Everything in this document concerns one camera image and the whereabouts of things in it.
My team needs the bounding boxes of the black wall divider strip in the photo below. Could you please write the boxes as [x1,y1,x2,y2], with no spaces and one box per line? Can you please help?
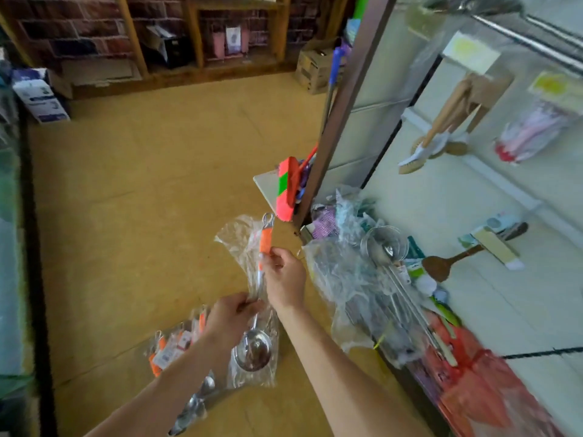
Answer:
[501,345,583,362]

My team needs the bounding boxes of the blue pole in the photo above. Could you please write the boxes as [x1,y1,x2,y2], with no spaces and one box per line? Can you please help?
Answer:
[326,45,349,133]

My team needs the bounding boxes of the red plastic wrapped packets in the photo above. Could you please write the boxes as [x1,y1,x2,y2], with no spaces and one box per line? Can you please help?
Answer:
[414,309,566,437]

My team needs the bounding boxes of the wooden brushes hanging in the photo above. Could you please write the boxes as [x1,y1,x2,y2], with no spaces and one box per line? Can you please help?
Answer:
[398,77,475,175]

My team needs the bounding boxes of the wooden bookshelf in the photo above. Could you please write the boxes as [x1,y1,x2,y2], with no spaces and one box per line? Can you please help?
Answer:
[0,0,356,101]

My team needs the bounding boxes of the large steel strainer ladle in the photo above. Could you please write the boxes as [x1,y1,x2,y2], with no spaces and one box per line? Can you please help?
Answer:
[361,225,457,365]

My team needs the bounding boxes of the person's left hand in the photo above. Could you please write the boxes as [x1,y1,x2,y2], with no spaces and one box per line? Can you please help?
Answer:
[202,291,270,351]

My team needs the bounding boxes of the pink green broom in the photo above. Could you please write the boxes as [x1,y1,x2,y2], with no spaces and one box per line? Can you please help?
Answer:
[291,0,400,231]
[275,156,302,224]

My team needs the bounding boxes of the pile of plastic wrapped utensils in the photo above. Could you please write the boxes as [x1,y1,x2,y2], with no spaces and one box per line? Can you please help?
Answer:
[301,186,457,370]

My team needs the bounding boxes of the wooden dish brushes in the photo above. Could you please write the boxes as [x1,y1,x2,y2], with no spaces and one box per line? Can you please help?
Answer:
[423,86,484,160]

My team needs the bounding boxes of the orange-handled steel ladle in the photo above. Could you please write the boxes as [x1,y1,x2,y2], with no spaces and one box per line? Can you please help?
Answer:
[214,212,282,390]

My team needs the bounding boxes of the small brown cardboard box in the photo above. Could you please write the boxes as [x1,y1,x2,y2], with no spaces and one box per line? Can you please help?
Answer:
[293,41,336,95]

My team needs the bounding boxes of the dark wooden spatula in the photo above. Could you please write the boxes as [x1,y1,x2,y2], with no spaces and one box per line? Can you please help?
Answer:
[421,221,530,284]

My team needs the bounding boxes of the pile of packaged utensils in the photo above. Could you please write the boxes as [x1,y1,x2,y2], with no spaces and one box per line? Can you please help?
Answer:
[144,305,229,437]

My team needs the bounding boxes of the white flat board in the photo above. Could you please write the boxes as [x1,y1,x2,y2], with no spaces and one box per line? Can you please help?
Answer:
[253,168,282,213]

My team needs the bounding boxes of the white blue printed box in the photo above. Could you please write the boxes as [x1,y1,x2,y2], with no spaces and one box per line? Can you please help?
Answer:
[11,68,72,126]

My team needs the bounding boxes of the red plastic rod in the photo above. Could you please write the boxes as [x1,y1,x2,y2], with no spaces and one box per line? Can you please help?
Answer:
[296,145,320,183]

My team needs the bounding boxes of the person's right hand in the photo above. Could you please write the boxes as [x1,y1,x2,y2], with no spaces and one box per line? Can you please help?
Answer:
[261,247,309,313]

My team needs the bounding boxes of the yellow price tag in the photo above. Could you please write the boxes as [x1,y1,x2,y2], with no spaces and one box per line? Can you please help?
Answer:
[528,70,583,117]
[442,32,502,75]

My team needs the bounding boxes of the person's left forearm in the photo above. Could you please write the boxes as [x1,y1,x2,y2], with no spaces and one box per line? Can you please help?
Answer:
[86,336,240,437]

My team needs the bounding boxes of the person's right forearm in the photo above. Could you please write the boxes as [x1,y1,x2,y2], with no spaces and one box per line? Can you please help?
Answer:
[273,303,434,437]

